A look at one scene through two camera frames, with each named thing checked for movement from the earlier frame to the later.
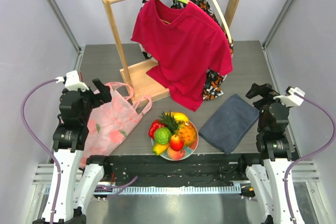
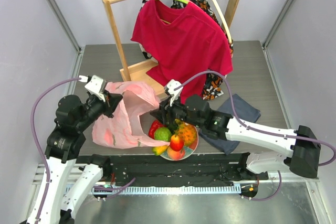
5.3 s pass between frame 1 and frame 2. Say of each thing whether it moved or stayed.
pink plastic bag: moved
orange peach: stayed
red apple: stayed
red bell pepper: stayed
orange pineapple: stayed
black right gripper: moved
